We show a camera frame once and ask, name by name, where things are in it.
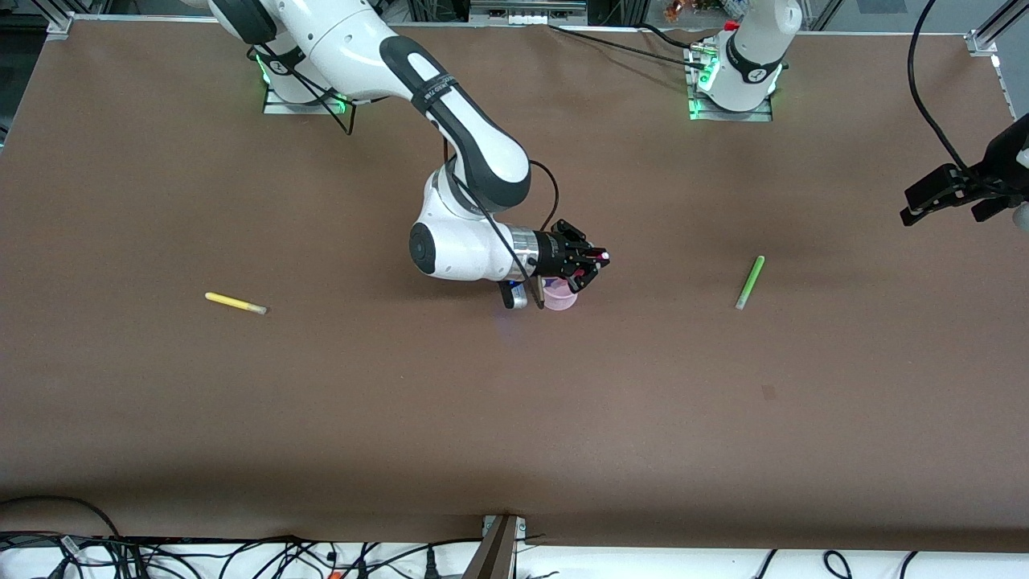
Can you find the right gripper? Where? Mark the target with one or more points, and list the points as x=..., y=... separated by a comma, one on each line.
x=556, y=253

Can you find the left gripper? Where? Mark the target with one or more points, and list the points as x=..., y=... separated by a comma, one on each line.
x=997, y=166

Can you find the pink marker pen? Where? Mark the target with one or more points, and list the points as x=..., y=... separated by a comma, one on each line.
x=603, y=256

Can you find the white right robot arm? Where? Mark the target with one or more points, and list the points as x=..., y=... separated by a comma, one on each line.
x=450, y=241

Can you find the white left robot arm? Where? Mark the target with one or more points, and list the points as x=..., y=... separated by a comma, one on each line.
x=752, y=64

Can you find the pink mesh pen holder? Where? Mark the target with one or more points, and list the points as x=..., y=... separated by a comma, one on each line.
x=563, y=301

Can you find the green marker pen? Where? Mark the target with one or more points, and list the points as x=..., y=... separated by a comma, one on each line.
x=750, y=281

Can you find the grey metal equipment box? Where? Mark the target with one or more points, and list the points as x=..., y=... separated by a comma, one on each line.
x=526, y=11

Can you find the yellow marker pen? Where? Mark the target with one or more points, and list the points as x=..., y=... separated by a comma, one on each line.
x=233, y=302

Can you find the silver frame corner bracket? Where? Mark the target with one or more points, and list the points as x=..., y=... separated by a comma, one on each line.
x=982, y=42
x=59, y=26

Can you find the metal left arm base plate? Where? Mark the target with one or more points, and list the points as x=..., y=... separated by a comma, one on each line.
x=727, y=117

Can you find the aluminium table frame bracket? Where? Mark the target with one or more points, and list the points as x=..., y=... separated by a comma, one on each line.
x=494, y=555

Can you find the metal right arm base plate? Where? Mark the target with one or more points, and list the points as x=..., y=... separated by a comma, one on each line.
x=281, y=106

